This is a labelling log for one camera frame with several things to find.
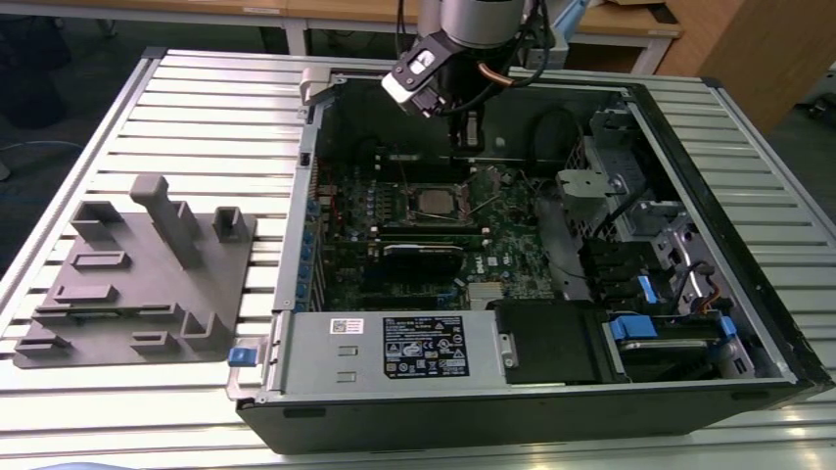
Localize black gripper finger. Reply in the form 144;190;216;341
447;108;488;152

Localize silver CPU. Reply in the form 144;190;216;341
417;189;463;216

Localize CPU socket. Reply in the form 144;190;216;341
403;181;483;229

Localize green RAM stick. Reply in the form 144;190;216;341
376;231;489;246

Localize grey case latch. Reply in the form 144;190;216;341
297;67;336;108

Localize wooden desk white legs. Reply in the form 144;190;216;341
0;0;308;58
287;0;685;75

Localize green motherboard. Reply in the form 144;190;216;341
311;159;569;312

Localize perforated metal drive cage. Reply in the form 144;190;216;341
557;110;684;246

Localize black graphics card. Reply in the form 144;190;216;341
381;243;467;283

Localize black plastic connector block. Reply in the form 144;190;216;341
577;238;663;301

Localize blue plastic tab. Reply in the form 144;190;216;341
633;274;660;306

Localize wooden cabinet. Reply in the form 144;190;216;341
656;0;836;136

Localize blue disk carrier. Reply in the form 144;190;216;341
605;313;739;344

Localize grey power supply unit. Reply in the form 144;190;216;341
260;308;511;397

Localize black hard disk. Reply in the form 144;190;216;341
616;338;724;384

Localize grey parts rack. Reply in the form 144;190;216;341
11;174;260;369

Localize black PC case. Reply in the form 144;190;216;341
232;66;836;456

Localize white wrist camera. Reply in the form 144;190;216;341
380;35;453;119

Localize thick black cable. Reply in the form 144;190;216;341
529;106;587;166

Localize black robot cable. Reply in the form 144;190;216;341
449;0;556;117

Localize silver metal bracket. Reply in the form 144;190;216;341
553;168;623;212

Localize thin black cable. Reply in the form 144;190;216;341
591;188;649;242

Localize coloured wire bundle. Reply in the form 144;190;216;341
689;287;732;315

